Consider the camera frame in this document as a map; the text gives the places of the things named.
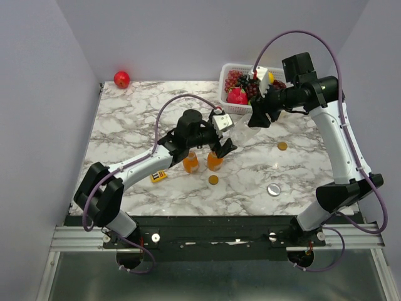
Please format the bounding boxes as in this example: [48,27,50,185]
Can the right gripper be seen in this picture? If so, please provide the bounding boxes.
[247,80,303,129]

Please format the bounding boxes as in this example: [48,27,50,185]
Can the gold bottle cap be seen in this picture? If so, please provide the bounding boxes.
[278,142,288,151]
[208,175,219,185]

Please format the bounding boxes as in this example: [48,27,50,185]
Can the silver jar lid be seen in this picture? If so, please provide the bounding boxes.
[266,183,281,197]

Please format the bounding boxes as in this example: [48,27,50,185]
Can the clear glass jar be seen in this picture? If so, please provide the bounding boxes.
[229,114,261,147]

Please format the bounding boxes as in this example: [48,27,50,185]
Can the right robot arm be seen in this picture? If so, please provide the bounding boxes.
[247,53,384,246]

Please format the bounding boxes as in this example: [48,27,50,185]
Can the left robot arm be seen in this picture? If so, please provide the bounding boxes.
[73,109,237,248]

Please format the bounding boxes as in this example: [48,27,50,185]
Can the orange juice bottle right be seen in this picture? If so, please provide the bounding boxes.
[207,151,224,171]

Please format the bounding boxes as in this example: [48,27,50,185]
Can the orange juice bottle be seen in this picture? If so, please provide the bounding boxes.
[182,150,199,174]
[207,151,224,171]

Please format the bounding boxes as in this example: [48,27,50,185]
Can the orange juice bottle left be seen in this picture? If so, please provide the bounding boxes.
[182,150,199,174]

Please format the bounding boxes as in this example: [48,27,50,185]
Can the dark red grape bunch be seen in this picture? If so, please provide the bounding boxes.
[245,80,286,98]

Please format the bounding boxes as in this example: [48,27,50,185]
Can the red dragon fruit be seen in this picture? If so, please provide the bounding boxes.
[226,87,248,105]

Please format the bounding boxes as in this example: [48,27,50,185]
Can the black grape bunch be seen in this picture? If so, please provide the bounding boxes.
[236,75,254,89]

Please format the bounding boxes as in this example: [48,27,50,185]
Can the light red grape bunch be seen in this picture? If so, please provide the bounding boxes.
[224,70,242,93]

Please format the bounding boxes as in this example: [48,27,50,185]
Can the white plastic fruit basket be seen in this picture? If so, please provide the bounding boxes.
[219,63,297,114]

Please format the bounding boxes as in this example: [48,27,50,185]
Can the yellow candy packet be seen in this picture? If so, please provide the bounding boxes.
[150,170,167,183]

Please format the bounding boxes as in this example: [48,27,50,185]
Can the red apple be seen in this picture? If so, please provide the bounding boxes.
[113,71,130,89]

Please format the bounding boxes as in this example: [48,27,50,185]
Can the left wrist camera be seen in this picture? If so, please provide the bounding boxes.
[212,114,234,132]

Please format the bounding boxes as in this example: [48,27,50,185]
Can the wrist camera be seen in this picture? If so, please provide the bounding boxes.
[212,114,234,132]
[247,66,270,96]

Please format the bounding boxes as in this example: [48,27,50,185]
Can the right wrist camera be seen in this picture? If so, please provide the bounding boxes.
[247,66,270,96]

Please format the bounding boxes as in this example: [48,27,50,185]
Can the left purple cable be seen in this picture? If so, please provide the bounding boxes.
[81,95,224,277]

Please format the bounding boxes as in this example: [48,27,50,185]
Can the purple cable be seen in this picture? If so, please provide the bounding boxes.
[253,29,389,272]
[81,95,224,277]

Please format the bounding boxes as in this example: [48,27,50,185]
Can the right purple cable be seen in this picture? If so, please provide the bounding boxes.
[253,29,389,272]

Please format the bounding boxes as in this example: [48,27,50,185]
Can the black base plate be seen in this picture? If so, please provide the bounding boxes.
[65,216,346,263]

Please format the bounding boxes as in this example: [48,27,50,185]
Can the aluminium rail frame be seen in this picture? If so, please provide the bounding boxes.
[36,224,400,300]

